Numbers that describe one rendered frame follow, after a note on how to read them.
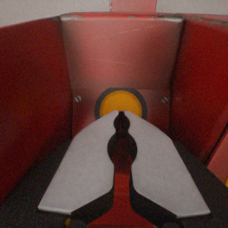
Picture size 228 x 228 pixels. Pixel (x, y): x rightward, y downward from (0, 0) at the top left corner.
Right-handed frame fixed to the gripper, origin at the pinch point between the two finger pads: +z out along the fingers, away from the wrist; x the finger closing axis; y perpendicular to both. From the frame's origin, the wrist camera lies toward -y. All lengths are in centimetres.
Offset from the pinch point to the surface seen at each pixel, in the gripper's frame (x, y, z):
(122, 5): 1, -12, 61
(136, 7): 6, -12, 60
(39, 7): -37, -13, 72
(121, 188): 0.7, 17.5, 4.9
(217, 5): 44, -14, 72
